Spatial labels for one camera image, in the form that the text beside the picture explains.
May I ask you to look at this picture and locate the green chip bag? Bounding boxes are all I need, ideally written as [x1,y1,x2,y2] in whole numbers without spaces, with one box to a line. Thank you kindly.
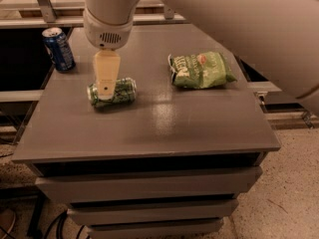
[167,51,236,90]

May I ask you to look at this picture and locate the grey drawer cabinet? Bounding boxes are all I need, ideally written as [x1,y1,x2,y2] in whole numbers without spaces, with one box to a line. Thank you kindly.
[14,24,280,239]

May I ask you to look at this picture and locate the green soda can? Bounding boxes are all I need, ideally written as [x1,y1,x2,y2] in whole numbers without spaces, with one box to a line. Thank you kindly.
[87,78,137,109]

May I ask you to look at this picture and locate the black floor cables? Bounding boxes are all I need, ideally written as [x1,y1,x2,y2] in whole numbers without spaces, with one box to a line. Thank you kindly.
[0,209,88,239]

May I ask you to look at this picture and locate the blue soda can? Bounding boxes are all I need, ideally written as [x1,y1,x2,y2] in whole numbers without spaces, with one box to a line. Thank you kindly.
[42,27,76,72]

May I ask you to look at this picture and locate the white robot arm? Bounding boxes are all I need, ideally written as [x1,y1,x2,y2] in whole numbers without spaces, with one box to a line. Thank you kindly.
[84,0,319,116]

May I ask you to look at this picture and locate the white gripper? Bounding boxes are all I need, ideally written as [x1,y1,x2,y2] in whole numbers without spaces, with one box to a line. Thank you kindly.
[84,8,134,100]

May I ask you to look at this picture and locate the metal railing frame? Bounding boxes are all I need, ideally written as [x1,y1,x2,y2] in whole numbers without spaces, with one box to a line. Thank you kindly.
[0,0,187,29]

